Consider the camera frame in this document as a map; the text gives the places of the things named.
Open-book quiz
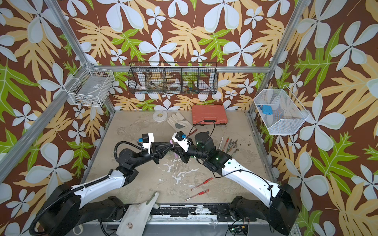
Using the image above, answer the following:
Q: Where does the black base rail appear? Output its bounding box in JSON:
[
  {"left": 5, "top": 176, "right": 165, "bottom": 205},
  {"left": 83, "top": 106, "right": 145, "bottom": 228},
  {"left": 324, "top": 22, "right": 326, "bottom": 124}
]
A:
[{"left": 150, "top": 203, "right": 258, "bottom": 222}]

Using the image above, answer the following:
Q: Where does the aluminium frame post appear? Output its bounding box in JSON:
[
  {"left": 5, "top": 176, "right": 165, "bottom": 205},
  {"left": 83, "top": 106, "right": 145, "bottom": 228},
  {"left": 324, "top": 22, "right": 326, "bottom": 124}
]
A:
[
  {"left": 45, "top": 1, "right": 115, "bottom": 115},
  {"left": 247, "top": 0, "right": 312, "bottom": 116}
]

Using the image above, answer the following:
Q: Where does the white tape roll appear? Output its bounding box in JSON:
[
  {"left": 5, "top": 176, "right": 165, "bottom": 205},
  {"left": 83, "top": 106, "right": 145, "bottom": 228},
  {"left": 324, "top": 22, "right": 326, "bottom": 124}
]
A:
[{"left": 153, "top": 111, "right": 168, "bottom": 123}]

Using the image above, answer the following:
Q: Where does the dark green pen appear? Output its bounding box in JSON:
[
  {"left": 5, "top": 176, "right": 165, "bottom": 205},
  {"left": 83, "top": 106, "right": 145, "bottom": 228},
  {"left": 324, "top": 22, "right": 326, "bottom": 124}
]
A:
[{"left": 226, "top": 139, "right": 232, "bottom": 153}]

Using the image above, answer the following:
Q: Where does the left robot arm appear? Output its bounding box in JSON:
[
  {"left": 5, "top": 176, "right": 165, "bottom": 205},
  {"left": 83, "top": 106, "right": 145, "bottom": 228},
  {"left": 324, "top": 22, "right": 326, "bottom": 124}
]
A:
[{"left": 29, "top": 141, "right": 174, "bottom": 236}]

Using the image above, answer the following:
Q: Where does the black wire basket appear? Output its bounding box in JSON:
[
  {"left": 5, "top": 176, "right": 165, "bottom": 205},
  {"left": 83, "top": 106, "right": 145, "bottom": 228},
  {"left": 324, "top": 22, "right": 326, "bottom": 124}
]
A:
[{"left": 126, "top": 62, "right": 219, "bottom": 94}]

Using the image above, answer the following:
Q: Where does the red plastic tool case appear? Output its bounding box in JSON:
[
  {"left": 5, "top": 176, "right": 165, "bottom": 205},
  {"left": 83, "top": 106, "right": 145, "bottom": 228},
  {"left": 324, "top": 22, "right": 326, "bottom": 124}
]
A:
[{"left": 192, "top": 105, "right": 228, "bottom": 125}]

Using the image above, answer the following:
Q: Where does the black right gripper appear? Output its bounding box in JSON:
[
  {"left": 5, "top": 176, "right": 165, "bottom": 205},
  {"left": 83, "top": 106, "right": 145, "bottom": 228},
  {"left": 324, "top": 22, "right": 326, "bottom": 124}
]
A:
[{"left": 170, "top": 144, "right": 210, "bottom": 164}]

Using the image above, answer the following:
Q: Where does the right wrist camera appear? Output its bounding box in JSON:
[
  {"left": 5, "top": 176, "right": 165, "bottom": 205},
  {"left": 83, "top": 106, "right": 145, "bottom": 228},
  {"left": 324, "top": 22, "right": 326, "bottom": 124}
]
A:
[{"left": 172, "top": 131, "right": 191, "bottom": 152}]

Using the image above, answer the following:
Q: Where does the aluminium frame post right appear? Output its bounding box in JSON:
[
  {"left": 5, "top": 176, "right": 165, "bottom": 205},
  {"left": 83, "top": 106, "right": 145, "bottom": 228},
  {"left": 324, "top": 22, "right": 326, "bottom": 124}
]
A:
[{"left": 247, "top": 0, "right": 312, "bottom": 116}]

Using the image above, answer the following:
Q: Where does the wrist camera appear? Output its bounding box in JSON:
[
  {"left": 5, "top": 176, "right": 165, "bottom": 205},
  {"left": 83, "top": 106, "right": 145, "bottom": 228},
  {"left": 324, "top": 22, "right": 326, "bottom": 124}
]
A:
[
  {"left": 172, "top": 131, "right": 191, "bottom": 152},
  {"left": 138, "top": 133, "right": 154, "bottom": 154}
]

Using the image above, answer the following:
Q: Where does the aluminium frame post left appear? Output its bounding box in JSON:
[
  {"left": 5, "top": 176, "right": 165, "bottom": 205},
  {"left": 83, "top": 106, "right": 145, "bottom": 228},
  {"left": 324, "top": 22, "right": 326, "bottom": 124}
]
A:
[{"left": 45, "top": 1, "right": 115, "bottom": 115}]

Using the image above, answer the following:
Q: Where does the blue object in basket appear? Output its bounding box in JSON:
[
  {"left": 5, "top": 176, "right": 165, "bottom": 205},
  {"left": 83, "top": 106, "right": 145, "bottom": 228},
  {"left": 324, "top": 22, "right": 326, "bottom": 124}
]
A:
[{"left": 259, "top": 105, "right": 273, "bottom": 115}]

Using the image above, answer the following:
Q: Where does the white wire basket right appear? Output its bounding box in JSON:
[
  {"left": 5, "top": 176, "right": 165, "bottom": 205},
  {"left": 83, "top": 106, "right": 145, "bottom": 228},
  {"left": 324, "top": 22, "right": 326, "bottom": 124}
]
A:
[{"left": 254, "top": 86, "right": 310, "bottom": 136}]

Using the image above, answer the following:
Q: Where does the white wire basket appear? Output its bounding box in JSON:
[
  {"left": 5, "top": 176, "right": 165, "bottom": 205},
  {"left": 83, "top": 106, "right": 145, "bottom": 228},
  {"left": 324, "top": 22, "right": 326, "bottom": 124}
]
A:
[
  {"left": 64, "top": 64, "right": 115, "bottom": 107},
  {"left": 254, "top": 86, "right": 310, "bottom": 136}
]

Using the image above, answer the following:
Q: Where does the white green glove front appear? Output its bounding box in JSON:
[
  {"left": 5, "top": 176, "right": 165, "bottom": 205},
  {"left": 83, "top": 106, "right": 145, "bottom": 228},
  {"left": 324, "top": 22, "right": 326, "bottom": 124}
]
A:
[{"left": 116, "top": 192, "right": 159, "bottom": 236}]

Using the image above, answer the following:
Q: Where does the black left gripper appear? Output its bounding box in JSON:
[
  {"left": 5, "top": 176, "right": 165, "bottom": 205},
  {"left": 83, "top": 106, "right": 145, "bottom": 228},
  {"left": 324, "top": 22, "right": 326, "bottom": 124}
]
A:
[{"left": 131, "top": 142, "right": 170, "bottom": 170}]

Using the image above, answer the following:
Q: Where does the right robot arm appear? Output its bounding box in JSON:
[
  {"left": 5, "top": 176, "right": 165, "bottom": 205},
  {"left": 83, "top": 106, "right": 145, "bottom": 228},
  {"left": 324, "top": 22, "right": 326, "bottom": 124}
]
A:
[{"left": 172, "top": 131, "right": 301, "bottom": 236}]

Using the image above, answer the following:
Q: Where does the red gel pen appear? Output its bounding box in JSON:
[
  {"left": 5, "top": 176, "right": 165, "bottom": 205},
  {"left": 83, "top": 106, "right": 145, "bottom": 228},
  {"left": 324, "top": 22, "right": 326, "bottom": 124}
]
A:
[
  {"left": 185, "top": 189, "right": 209, "bottom": 202},
  {"left": 191, "top": 178, "right": 214, "bottom": 191},
  {"left": 222, "top": 137, "right": 229, "bottom": 151}
]

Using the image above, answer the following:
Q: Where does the white wire basket left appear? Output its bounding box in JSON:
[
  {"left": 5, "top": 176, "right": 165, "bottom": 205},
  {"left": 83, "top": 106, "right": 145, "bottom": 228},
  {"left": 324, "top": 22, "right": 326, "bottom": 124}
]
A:
[{"left": 64, "top": 64, "right": 115, "bottom": 107}]

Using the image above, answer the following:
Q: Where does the beige work glove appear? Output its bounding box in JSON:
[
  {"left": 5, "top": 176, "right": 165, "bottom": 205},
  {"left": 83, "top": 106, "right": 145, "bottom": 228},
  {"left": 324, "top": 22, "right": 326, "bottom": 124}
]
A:
[{"left": 167, "top": 112, "right": 197, "bottom": 136}]

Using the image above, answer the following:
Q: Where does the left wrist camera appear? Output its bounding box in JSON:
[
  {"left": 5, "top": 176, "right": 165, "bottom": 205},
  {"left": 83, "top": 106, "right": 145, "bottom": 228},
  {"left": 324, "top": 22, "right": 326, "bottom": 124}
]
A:
[{"left": 138, "top": 133, "right": 154, "bottom": 154}]

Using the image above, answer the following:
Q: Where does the pink pen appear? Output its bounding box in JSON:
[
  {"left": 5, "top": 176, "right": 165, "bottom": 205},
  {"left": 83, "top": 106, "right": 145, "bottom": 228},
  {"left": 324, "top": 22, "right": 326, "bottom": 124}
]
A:
[{"left": 170, "top": 140, "right": 179, "bottom": 159}]

